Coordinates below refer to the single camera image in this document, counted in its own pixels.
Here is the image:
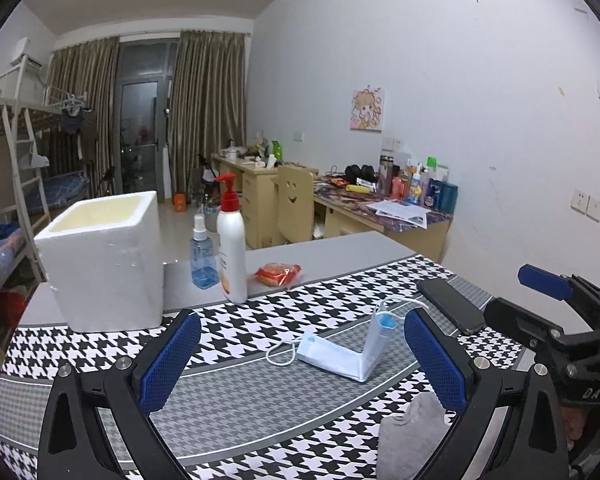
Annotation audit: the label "grey bucket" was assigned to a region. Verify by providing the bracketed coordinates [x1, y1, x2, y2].
[202, 200, 221, 233]

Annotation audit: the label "white metal bed ladder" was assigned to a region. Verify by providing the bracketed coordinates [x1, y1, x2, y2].
[2, 105, 51, 281]

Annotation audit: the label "person's right hand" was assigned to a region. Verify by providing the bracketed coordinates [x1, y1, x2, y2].
[566, 406, 600, 453]

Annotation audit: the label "white lotion pump bottle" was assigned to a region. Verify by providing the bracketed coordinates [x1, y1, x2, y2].
[215, 173, 249, 305]

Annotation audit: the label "wooden smiley face chair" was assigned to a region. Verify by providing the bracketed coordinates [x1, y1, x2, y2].
[277, 164, 317, 246]

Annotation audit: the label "white hanging bag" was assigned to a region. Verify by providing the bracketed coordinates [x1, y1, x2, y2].
[17, 150, 50, 170]

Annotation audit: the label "white double wall socket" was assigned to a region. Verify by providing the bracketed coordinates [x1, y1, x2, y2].
[571, 189, 600, 221]

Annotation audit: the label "glass balcony door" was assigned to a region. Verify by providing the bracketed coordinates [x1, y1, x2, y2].
[115, 42, 178, 201]

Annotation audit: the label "grey cloth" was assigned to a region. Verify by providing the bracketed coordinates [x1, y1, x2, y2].
[377, 392, 456, 480]

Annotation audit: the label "cartoon wall poster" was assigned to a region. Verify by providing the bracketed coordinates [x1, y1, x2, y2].
[350, 87, 385, 132]

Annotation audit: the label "blue face mask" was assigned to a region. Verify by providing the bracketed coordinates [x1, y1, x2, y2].
[265, 296, 431, 384]

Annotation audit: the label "blue plaid mattress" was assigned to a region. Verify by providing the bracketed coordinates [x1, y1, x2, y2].
[42, 172, 93, 206]

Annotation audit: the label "hanging dark clothes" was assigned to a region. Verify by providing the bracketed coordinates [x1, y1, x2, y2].
[60, 110, 86, 136]

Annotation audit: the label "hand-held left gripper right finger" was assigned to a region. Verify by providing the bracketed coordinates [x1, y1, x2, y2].
[404, 307, 571, 480]

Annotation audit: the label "red snack packet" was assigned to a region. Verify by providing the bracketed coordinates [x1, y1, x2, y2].
[253, 262, 303, 288]

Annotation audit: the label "black phone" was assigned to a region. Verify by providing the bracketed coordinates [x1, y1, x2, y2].
[416, 277, 488, 336]

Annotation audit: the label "black headphones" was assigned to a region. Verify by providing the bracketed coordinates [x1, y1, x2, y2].
[344, 164, 378, 186]

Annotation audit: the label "red bag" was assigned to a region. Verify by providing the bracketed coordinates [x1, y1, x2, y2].
[0, 290, 26, 331]

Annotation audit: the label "blue plaid quilt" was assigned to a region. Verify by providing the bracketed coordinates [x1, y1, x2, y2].
[0, 237, 36, 306]

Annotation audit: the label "brown curtain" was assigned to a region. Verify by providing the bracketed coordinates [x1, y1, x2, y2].
[47, 37, 118, 196]
[169, 30, 253, 196]

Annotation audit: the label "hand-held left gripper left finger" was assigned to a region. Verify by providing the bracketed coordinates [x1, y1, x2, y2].
[36, 308, 203, 480]

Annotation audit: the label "white paper sheets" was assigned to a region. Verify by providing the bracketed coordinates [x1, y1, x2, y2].
[367, 200, 431, 228]

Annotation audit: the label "row of toiletry bottles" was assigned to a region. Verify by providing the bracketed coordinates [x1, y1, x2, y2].
[378, 155, 460, 213]

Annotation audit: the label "white foam box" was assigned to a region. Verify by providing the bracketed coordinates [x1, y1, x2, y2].
[33, 190, 165, 333]

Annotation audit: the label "white air conditioner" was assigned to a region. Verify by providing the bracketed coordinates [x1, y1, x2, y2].
[10, 36, 45, 67]

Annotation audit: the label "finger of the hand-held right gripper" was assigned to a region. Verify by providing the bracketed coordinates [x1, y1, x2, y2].
[517, 263, 600, 333]
[482, 297, 571, 358]

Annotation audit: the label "black white houndstooth mat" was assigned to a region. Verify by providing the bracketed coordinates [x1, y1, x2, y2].
[0, 254, 571, 480]

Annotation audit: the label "blue spray bottle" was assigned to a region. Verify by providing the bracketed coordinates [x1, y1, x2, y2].
[190, 213, 219, 289]

